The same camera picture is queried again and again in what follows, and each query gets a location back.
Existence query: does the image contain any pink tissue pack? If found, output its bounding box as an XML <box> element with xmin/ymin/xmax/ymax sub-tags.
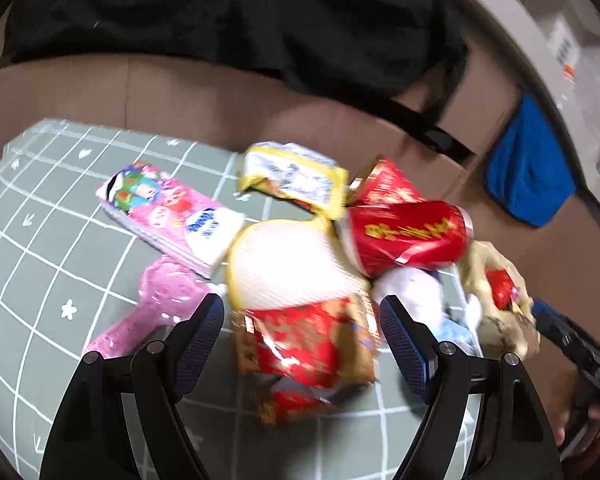
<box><xmin>96</xmin><ymin>160</ymin><xmax>246</xmax><ymax>278</ymax></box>

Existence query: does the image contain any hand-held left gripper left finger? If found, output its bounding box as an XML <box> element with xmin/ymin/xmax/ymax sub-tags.
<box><xmin>39</xmin><ymin>292</ymin><xmax>227</xmax><ymax>480</ymax></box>

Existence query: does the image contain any red printed box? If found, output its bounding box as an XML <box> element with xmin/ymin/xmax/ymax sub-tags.
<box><xmin>350</xmin><ymin>157</ymin><xmax>423</xmax><ymax>208</ymax></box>

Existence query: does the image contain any black cloth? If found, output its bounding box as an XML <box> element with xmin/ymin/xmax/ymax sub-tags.
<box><xmin>0</xmin><ymin>0</ymin><xmax>481</xmax><ymax>163</ymax></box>

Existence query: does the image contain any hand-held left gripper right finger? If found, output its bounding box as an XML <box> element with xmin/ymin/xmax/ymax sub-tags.
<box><xmin>379</xmin><ymin>294</ymin><xmax>566</xmax><ymax>480</ymax></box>

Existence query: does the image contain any box with white label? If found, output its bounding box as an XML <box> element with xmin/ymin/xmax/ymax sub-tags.
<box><xmin>535</xmin><ymin>10</ymin><xmax>600</xmax><ymax>126</ymax></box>

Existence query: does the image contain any fruit in white foam net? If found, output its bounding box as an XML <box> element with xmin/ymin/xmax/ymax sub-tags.
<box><xmin>226</xmin><ymin>217</ymin><xmax>371</xmax><ymax>311</ymax></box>

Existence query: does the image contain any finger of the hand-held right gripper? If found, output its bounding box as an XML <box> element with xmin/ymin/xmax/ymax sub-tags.
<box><xmin>531</xmin><ymin>299</ymin><xmax>600</xmax><ymax>386</ymax></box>

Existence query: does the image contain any red gold snack wrapper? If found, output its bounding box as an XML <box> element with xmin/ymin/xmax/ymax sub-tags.
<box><xmin>232</xmin><ymin>295</ymin><xmax>381</xmax><ymax>426</ymax></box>

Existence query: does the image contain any light blue wrapper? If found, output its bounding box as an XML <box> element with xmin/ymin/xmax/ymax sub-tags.
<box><xmin>437</xmin><ymin>320</ymin><xmax>483</xmax><ymax>356</ymax></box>

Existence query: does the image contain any beige plastic bag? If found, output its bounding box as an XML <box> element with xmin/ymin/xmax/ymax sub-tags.
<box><xmin>460</xmin><ymin>240</ymin><xmax>543</xmax><ymax>361</ymax></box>

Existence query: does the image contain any yellow snack packet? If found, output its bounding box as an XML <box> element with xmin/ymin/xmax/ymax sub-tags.
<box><xmin>236</xmin><ymin>141</ymin><xmax>350</xmax><ymax>220</ymax></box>

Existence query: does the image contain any pink plastic brush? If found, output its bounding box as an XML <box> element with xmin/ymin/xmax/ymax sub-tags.
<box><xmin>82</xmin><ymin>255</ymin><xmax>221</xmax><ymax>358</ymax></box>

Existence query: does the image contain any red paper cup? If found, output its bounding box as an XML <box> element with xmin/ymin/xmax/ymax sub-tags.
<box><xmin>336</xmin><ymin>200</ymin><xmax>476</xmax><ymax>277</ymax></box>

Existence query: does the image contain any green grid mat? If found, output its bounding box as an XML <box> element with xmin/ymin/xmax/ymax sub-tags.
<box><xmin>0</xmin><ymin>119</ymin><xmax>486</xmax><ymax>480</ymax></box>

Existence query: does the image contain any blue cloth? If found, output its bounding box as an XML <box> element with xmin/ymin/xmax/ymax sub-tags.
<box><xmin>485</xmin><ymin>94</ymin><xmax>578</xmax><ymax>228</ymax></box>

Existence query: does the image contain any small red wrapper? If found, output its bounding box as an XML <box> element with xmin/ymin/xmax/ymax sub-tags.
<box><xmin>484</xmin><ymin>267</ymin><xmax>521</xmax><ymax>311</ymax></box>

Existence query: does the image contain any white purple packet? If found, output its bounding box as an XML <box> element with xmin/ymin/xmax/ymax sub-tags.
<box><xmin>371</xmin><ymin>266</ymin><xmax>448</xmax><ymax>331</ymax></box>

